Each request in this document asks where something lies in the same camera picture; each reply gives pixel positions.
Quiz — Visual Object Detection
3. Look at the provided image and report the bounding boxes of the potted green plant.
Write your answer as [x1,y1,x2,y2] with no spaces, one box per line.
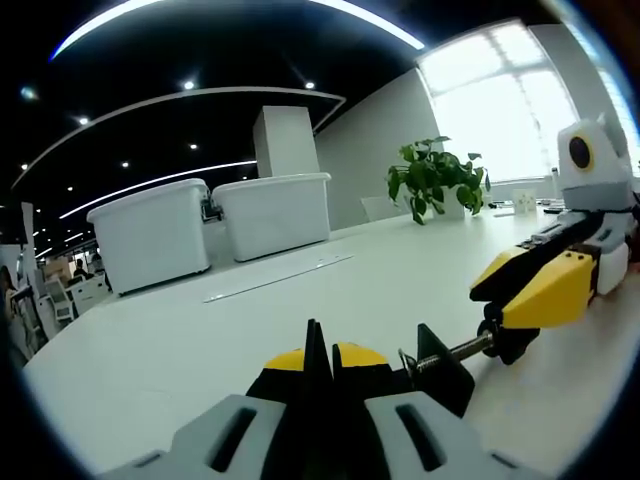
[387,135,494,226]

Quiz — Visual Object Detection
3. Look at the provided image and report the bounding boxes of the white storage box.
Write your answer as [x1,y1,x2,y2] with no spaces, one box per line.
[212,172,332,263]
[87,178,211,295]

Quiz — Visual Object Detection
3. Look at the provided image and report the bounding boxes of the white pillar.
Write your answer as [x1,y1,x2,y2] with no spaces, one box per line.
[252,105,321,179]

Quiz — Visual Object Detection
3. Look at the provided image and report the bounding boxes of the long curved ceiling light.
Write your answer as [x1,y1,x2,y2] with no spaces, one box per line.
[49,0,426,62]

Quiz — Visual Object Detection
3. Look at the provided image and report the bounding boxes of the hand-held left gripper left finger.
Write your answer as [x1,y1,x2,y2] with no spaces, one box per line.
[97,348,321,480]

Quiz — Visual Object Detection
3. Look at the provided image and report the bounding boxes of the small white dotted box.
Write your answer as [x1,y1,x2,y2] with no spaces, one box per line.
[512,188,539,214]

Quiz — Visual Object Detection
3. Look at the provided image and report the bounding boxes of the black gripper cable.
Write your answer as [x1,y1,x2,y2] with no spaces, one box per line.
[594,192,640,221]

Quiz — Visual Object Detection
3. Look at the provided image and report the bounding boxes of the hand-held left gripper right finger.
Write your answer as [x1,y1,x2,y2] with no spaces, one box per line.
[332,342,546,480]

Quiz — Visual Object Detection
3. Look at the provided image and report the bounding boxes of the window with blinds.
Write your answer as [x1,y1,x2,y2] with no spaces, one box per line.
[417,22,596,184]

